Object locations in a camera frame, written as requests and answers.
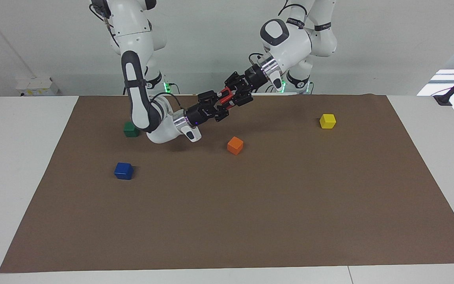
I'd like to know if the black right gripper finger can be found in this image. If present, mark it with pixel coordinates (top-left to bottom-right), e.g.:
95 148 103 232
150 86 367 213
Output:
211 105 230 122
198 90 222 107

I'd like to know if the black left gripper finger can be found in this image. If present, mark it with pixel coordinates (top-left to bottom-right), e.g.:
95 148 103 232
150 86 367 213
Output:
231 90 254 107
225 71 247 90

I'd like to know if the red wooden block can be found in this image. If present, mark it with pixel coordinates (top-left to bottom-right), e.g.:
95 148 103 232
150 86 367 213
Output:
219 88 234 107

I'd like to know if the orange wooden block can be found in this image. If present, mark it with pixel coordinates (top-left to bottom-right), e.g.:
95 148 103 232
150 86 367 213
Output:
227 136 244 155

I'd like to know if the green wooden block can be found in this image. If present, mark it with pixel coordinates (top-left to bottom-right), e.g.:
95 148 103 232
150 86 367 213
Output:
123 121 140 138

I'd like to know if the yellow wooden block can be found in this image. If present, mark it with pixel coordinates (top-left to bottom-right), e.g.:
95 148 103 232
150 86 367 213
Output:
319 113 337 130

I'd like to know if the blue wooden block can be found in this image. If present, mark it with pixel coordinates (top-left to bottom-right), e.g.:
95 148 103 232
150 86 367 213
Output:
113 162 134 181

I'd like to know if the brown table mat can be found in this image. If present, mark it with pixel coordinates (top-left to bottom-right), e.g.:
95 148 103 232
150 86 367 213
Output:
0 93 454 274

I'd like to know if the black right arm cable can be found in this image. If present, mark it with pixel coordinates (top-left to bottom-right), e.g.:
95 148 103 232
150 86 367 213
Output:
148 92 182 115

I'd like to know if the white wall socket box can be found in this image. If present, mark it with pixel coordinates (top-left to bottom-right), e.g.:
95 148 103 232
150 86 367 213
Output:
16 77 60 97

